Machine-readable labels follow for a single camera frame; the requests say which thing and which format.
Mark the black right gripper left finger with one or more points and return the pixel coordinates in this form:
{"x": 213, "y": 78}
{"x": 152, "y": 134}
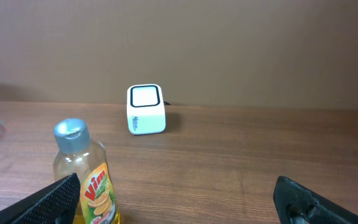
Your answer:
{"x": 54, "y": 204}

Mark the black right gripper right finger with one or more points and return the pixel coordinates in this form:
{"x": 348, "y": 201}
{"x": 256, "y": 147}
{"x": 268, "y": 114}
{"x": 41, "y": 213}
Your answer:
{"x": 295, "y": 203}

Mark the yellow dish soap bottle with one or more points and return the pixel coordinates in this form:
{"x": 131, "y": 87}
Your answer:
{"x": 79, "y": 154}

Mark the white barcode scanner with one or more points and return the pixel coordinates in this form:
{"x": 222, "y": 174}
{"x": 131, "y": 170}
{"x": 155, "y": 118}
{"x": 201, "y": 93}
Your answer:
{"x": 145, "y": 109}

